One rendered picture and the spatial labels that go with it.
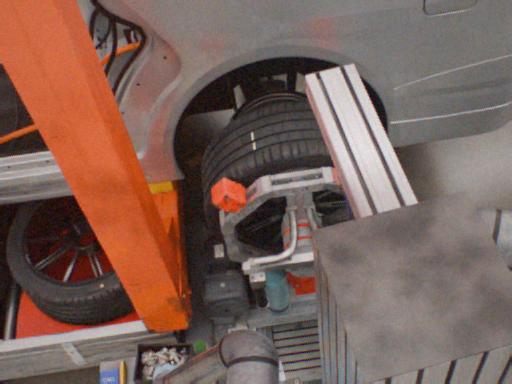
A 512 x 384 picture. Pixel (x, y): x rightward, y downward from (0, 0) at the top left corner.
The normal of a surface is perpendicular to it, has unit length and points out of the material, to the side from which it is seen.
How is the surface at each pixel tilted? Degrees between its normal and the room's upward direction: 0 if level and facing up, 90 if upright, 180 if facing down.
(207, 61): 90
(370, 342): 0
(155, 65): 90
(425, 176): 0
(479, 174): 0
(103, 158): 90
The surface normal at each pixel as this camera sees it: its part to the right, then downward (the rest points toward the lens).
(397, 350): -0.10, -0.57
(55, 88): 0.11, 0.81
